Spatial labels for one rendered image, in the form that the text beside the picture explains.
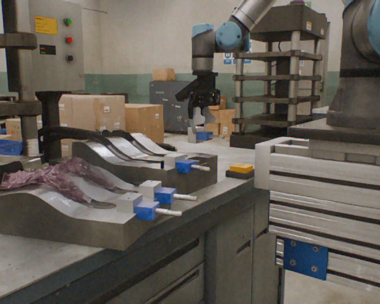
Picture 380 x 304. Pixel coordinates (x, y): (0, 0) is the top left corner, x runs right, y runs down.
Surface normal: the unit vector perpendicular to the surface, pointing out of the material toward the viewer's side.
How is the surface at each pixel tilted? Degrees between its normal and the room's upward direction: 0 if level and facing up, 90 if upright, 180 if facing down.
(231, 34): 90
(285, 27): 90
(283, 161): 90
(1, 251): 0
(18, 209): 90
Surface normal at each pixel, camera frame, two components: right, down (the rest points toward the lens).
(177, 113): -0.51, 0.15
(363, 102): -0.58, -0.16
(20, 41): 0.32, 0.17
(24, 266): 0.00, -0.98
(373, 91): -0.36, -0.14
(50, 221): -0.30, 0.17
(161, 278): 0.83, 0.10
